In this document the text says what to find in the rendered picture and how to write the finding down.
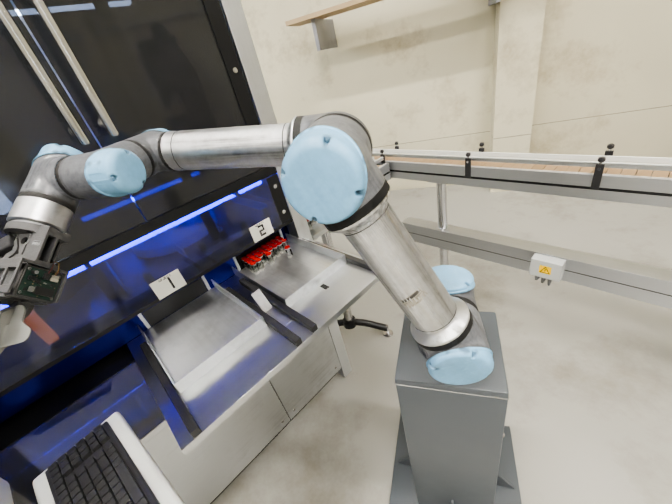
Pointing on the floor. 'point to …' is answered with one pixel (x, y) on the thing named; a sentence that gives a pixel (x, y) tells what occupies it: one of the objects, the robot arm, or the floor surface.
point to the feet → (366, 325)
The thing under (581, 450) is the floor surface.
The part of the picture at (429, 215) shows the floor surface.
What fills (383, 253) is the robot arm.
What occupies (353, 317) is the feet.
